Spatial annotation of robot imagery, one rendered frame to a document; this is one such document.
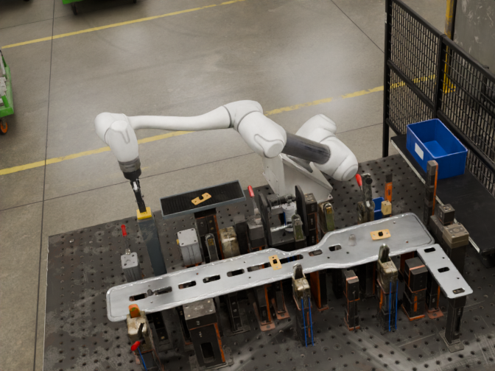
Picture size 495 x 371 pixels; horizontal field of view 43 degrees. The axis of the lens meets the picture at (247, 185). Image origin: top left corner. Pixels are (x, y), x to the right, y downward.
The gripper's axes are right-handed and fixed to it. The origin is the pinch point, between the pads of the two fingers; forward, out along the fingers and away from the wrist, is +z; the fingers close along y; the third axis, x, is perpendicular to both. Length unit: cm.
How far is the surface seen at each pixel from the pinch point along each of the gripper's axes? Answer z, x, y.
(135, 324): 14, -10, 54
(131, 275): 19.2, -10.5, 21.0
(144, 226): 8.8, -1.2, 3.6
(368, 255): 20, 87, 43
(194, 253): 14.7, 17.2, 21.9
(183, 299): 19.9, 8.9, 41.4
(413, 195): 50, 138, -20
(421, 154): 10, 131, -2
